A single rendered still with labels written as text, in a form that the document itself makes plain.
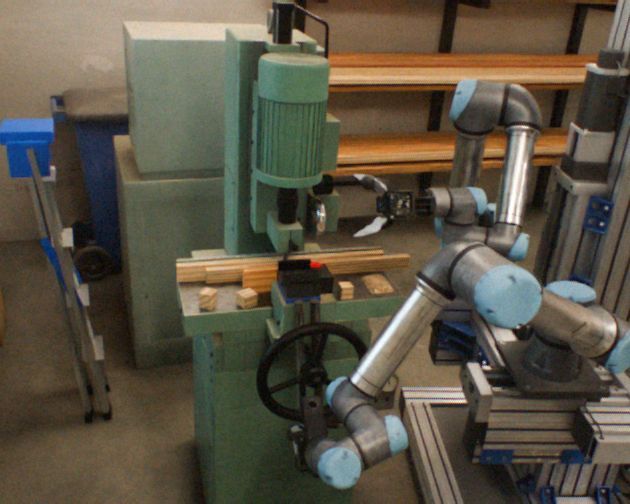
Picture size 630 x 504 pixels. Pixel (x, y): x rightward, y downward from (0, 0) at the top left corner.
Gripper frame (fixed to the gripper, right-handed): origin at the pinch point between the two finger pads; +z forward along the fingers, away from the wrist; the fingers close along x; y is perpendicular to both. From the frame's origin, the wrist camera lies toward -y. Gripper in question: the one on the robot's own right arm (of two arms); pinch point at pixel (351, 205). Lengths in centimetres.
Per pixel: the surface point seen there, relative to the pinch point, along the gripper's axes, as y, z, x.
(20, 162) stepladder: -74, 86, -13
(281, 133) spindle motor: -3.0, 16.8, -18.0
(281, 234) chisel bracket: -14.1, 14.8, 8.0
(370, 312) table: -9.6, -8.6, 30.1
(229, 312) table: -8.4, 30.2, 26.8
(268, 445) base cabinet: -23, 18, 70
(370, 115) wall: -258, -104, -42
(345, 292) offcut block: -8.7, -1.2, 23.8
